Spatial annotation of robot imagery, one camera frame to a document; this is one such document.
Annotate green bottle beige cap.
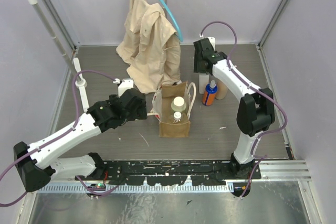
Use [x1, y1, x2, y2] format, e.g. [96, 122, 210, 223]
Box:
[171, 97, 187, 113]

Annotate beige shirt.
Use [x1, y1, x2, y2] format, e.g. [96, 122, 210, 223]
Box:
[116, 0, 181, 93]

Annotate clear bottle white cap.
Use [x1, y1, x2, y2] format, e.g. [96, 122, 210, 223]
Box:
[167, 112, 188, 124]

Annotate brown canvas bag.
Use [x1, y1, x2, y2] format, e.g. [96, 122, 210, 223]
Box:
[148, 82, 196, 138]

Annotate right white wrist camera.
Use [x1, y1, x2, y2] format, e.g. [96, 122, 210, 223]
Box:
[199, 34, 216, 50]

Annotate white bottle black cap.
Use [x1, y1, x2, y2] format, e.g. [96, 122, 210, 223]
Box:
[198, 73, 209, 94]

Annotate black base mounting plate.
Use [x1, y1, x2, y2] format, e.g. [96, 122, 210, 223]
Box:
[80, 160, 252, 186]

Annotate aluminium front rail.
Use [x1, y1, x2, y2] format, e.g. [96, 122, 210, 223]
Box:
[20, 153, 311, 196]

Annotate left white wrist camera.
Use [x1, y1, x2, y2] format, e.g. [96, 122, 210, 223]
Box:
[113, 78, 134, 97]

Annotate beige pink bottle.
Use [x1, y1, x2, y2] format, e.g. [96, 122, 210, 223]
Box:
[215, 80, 228, 100]

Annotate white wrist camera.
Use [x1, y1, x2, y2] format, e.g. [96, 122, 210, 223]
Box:
[113, 78, 134, 97]
[199, 34, 216, 50]

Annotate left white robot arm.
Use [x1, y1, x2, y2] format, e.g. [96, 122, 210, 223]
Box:
[14, 88, 147, 192]

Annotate blue cap bottle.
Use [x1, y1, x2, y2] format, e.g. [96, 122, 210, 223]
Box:
[202, 80, 218, 106]

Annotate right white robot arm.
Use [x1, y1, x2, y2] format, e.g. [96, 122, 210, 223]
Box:
[193, 38, 275, 179]

